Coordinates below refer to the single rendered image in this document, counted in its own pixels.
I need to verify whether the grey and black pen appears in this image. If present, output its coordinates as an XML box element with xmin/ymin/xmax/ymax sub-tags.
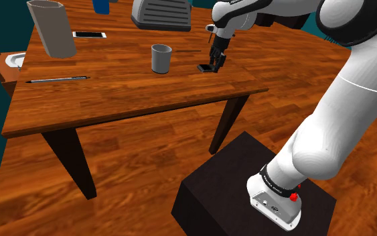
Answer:
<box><xmin>25</xmin><ymin>76</ymin><xmax>91</xmax><ymax>84</ymax></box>

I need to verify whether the grey cup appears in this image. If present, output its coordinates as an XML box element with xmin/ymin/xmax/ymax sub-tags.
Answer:
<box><xmin>151</xmin><ymin>44</ymin><xmax>173</xmax><ymax>75</ymax></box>

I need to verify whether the white phone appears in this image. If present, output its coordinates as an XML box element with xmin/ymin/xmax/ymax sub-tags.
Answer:
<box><xmin>72</xmin><ymin>31</ymin><xmax>107</xmax><ymax>39</ymax></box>

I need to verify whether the blue container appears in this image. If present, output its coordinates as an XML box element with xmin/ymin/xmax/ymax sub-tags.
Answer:
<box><xmin>92</xmin><ymin>0</ymin><xmax>111</xmax><ymax>16</ymax></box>

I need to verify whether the grey contact grill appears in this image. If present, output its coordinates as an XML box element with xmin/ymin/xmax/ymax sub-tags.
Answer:
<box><xmin>130</xmin><ymin>0</ymin><xmax>194</xmax><ymax>33</ymax></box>

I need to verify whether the tall grey hexagonal vase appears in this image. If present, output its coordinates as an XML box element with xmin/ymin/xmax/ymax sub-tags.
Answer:
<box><xmin>26</xmin><ymin>0</ymin><xmax>78</xmax><ymax>60</ymax></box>

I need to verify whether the wooden chair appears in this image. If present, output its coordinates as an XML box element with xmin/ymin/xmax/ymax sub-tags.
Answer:
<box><xmin>0</xmin><ymin>20</ymin><xmax>26</xmax><ymax>98</ymax></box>

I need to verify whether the wooden table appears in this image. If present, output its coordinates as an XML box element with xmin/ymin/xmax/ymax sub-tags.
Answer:
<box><xmin>0</xmin><ymin>0</ymin><xmax>270</xmax><ymax>201</ymax></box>

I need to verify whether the dark robot stand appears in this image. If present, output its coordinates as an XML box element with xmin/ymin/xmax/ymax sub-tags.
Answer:
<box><xmin>171</xmin><ymin>131</ymin><xmax>337</xmax><ymax>236</ymax></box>

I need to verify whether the small black flat box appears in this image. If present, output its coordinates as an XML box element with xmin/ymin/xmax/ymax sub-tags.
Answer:
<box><xmin>197</xmin><ymin>64</ymin><xmax>216</xmax><ymax>74</ymax></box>

